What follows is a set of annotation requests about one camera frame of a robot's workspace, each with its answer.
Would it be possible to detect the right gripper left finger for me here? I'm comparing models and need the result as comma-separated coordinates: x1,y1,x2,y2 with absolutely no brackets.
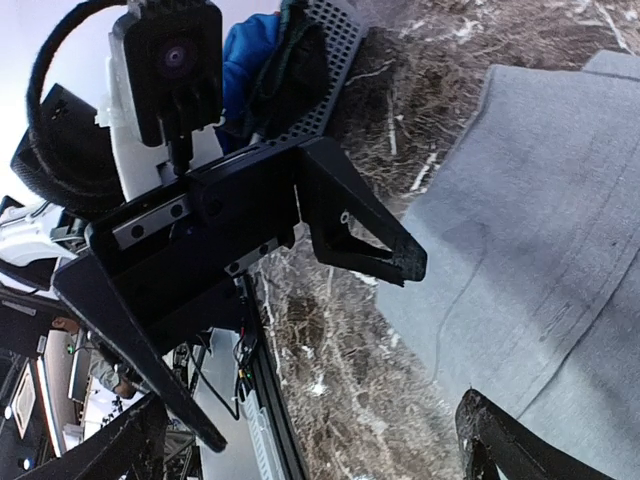
21,393,168,480

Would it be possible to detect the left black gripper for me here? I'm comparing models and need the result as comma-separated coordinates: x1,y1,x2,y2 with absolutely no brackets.
52,140,302,453

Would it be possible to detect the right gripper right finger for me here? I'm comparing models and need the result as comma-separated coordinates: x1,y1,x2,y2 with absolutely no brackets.
455,389,607,480

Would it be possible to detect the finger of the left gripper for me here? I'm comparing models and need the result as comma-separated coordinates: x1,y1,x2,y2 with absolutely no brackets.
295,137,428,287

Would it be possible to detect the grey button shirt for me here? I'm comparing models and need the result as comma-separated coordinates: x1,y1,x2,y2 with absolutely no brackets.
377,51,639,479

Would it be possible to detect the blue printed t-shirt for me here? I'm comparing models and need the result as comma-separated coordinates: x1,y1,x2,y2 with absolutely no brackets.
222,13,280,121

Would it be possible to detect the grey laundry basket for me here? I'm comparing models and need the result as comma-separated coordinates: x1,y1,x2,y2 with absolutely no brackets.
243,1,367,146

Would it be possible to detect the black garment in basket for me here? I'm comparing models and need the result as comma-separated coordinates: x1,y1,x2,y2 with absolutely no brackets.
216,1,330,154

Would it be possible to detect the white slotted cable duct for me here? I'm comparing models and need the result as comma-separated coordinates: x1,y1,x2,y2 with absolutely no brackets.
242,392,285,480

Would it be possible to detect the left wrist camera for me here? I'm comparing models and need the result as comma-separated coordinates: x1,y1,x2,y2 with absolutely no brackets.
96,1,224,201

